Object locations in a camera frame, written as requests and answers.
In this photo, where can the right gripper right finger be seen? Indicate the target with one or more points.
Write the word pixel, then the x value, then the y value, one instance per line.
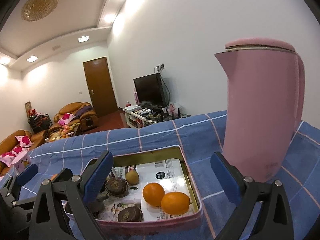
pixel 274 220

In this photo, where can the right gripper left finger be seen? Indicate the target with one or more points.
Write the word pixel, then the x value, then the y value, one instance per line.
pixel 48 218

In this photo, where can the small yellow-green lime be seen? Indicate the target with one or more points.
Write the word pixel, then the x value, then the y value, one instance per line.
pixel 132 177

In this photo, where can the orange tangerine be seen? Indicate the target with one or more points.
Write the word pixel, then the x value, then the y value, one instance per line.
pixel 175 203
pixel 153 194

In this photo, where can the pink cartoon mug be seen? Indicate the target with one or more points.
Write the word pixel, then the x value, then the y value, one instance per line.
pixel 21 162

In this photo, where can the brown leather sofa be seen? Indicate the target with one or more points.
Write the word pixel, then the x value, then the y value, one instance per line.
pixel 17 142

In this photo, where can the cluttered coffee table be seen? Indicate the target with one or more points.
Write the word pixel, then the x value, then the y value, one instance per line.
pixel 65 132

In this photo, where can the pink floral cushion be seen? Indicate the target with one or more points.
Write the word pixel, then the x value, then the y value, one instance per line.
pixel 66 119

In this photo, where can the black storage rack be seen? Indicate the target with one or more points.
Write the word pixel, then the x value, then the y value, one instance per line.
pixel 37 121

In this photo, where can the brown leather armchair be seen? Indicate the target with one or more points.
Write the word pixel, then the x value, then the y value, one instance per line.
pixel 82 113

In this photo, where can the brown wooden door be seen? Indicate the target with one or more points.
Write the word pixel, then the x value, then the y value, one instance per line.
pixel 100 87

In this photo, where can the pink rectangular tin box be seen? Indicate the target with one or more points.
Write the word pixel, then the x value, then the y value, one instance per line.
pixel 169 168

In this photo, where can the white tv stand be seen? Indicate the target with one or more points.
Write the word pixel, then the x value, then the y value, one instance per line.
pixel 138 117

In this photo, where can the orange tangerine under gripper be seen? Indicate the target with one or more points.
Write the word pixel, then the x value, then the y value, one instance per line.
pixel 175 203

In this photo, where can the blue plaid tablecloth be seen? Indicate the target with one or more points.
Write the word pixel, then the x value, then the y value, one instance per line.
pixel 199 137

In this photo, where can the black flat television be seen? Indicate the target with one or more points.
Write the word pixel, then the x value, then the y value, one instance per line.
pixel 150 90

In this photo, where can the pink electric kettle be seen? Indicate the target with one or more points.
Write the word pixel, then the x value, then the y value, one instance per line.
pixel 266 85

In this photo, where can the round gold ceiling lamp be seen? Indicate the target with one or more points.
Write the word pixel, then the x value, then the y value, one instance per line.
pixel 35 10

